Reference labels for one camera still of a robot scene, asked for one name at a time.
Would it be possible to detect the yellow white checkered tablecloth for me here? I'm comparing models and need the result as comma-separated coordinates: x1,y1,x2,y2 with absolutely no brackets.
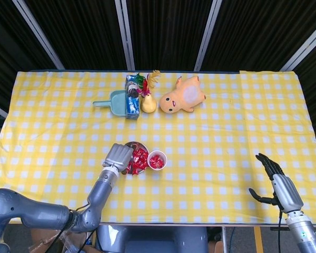
0,70,316,225

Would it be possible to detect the red feather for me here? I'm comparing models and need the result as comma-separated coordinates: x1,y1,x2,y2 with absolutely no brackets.
136,79,152,95

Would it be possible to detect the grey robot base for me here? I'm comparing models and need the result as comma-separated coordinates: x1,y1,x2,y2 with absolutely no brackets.
96,225,209,253

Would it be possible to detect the teal plastic scoop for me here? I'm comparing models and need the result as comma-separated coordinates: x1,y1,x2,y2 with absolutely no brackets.
92,90,129,116

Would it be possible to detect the white paper cup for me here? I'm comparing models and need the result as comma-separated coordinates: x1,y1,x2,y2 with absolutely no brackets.
146,150,167,171

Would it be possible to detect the yellow pear shaped vase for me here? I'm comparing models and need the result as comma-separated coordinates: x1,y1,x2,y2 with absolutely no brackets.
140,94,158,114

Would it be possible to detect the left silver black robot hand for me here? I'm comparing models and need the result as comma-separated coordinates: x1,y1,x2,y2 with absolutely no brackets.
102,143,134,174

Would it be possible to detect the yellow feather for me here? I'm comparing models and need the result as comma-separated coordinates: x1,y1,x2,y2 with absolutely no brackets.
146,70,162,89

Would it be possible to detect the metal table leg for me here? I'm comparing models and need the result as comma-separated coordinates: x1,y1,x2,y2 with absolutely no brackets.
222,226,228,253

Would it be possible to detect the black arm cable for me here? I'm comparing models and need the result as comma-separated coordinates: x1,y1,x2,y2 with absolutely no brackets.
48,202,92,253
278,205,284,253

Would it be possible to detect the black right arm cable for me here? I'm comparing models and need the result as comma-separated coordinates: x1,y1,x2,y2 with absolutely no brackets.
278,205,284,253

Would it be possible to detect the orange plush animal toy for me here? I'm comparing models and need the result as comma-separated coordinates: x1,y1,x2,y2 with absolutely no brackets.
159,75,208,114

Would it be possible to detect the blue cookie box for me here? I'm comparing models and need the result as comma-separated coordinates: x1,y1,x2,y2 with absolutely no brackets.
125,74,142,121

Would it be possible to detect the brown cardboard box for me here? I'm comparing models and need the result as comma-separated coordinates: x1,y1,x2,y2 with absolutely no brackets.
30,228,95,253

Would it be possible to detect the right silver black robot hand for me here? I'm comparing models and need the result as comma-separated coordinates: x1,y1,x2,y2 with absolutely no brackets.
248,153,304,213

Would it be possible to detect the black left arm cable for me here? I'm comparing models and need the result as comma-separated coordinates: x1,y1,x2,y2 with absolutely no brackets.
48,202,92,253

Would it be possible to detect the round metal plate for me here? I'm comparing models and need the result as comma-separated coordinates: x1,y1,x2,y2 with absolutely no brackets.
121,141,150,175

